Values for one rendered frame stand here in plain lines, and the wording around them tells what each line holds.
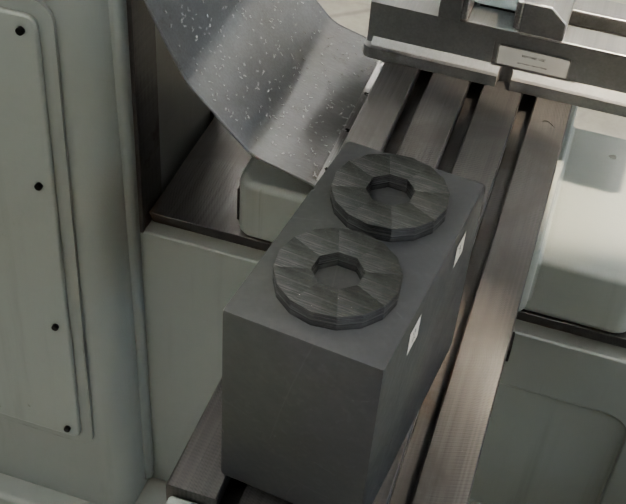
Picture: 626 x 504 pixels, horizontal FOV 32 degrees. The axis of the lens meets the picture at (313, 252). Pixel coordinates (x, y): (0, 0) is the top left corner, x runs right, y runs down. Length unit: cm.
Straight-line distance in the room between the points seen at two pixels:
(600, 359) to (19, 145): 73
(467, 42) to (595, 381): 43
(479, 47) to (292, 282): 64
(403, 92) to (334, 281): 56
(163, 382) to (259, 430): 81
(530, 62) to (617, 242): 23
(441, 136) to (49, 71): 44
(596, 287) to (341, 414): 58
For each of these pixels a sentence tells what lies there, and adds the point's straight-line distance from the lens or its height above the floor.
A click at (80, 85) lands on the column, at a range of 126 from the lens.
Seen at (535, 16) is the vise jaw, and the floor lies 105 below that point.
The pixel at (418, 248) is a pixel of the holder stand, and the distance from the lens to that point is 80.
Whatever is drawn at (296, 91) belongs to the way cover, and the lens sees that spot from 137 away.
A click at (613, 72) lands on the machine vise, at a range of 132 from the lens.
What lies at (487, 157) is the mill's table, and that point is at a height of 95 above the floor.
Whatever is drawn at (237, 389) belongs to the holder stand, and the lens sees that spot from 80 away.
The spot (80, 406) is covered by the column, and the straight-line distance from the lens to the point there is 164.
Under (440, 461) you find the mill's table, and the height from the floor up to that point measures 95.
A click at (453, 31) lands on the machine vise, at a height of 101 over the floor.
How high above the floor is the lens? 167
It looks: 42 degrees down
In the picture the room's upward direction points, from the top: 5 degrees clockwise
